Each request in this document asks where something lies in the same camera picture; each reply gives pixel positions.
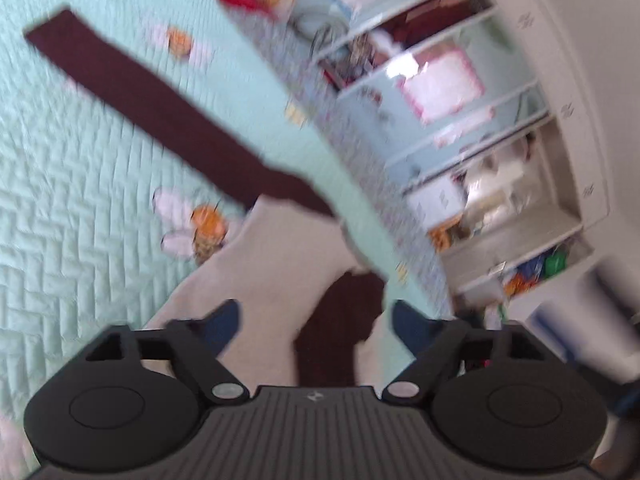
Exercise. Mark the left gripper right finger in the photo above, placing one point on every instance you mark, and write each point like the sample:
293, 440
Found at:
435, 346

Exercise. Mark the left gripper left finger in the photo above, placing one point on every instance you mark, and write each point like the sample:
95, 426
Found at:
195, 347

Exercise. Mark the maroon and beige sweatshirt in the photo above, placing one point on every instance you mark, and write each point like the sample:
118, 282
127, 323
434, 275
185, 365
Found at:
311, 303

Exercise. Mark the white shelf unit with clutter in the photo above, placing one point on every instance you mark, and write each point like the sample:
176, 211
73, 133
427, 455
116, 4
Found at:
514, 215

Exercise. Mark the mint green quilted bedspread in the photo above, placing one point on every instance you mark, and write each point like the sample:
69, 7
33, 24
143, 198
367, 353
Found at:
80, 245

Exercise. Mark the light blue wardrobe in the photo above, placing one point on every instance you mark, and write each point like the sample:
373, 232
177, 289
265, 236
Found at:
430, 82

